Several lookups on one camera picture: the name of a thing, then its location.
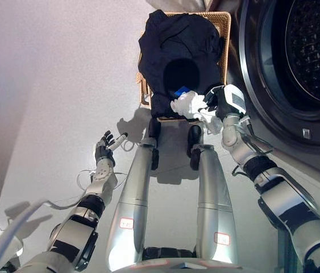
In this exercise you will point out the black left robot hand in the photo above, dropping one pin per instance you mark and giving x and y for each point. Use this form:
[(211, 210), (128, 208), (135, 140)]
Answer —
[(103, 152)]

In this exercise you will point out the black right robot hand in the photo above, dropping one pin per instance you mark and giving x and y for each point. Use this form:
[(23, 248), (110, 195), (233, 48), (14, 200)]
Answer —
[(230, 99)]

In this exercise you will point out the white garment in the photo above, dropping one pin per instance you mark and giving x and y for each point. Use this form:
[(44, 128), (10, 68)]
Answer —
[(188, 103)]

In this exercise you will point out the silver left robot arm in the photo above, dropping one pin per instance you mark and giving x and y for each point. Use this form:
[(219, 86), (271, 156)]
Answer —
[(71, 227)]

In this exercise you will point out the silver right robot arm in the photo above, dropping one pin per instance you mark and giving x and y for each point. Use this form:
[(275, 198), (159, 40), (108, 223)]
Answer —
[(290, 204)]

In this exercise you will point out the grey front-load washing machine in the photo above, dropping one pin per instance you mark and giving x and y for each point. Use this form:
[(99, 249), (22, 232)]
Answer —
[(262, 113)]

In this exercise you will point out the woven wicker laundry basket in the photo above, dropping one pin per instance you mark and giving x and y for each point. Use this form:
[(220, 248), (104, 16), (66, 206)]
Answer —
[(225, 42)]

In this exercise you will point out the blue garment tag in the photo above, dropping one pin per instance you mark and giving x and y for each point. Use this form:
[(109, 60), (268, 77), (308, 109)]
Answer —
[(181, 91)]

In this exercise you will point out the silver left robot leg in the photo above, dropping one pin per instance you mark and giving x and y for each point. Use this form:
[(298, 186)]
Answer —
[(132, 193)]

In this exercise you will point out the black right robot foot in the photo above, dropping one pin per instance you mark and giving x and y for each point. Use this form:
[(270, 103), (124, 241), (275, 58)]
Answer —
[(194, 135)]

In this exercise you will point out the black robot foot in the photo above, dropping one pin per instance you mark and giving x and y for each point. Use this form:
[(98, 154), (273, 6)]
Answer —
[(154, 128), (194, 135)]

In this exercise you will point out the black left robot foot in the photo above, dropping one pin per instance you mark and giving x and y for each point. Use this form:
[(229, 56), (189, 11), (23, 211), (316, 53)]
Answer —
[(154, 128)]

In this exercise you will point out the black garment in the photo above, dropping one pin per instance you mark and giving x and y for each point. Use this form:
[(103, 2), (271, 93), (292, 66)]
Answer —
[(176, 42)]

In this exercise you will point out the grey robot torso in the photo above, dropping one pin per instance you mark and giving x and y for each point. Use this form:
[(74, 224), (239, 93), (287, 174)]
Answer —
[(182, 264)]

